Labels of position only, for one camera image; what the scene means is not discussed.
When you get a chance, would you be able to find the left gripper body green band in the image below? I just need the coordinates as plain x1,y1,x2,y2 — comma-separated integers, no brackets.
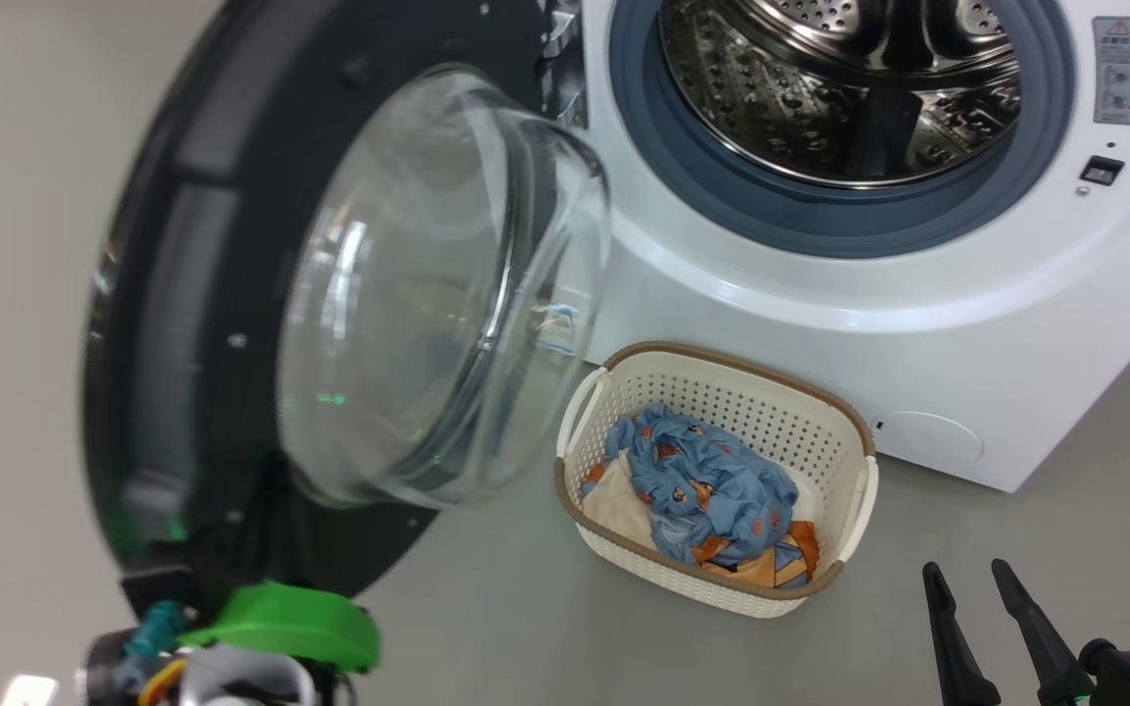
178,581,382,706

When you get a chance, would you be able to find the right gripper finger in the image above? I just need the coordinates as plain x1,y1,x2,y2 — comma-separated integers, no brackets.
992,559,1097,706
923,562,1002,706

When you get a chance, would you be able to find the blue patterned garment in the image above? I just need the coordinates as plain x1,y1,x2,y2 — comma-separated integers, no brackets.
604,405,801,570

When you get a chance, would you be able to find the black round glass washer door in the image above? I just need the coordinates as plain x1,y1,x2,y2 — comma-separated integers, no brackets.
82,0,615,601

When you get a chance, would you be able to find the white front-load washing machine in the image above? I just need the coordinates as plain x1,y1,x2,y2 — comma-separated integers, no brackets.
540,0,1130,494

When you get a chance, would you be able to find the metal washer door hinge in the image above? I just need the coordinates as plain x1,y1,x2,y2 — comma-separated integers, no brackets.
540,0,589,128

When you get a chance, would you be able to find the round white filter cover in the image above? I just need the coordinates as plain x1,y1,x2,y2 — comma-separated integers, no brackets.
879,410,986,466

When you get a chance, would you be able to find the cream plastic laundry basket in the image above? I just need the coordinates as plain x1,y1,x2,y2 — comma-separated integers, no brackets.
553,340,880,620

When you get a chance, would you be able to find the blue energy label sticker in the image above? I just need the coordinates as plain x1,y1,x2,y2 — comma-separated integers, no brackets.
536,304,582,355

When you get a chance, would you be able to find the grey warning sticker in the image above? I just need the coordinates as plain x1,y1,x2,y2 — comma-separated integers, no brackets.
1092,16,1130,126

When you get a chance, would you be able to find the teal and orange cable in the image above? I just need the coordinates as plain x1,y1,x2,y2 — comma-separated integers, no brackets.
112,600,195,706

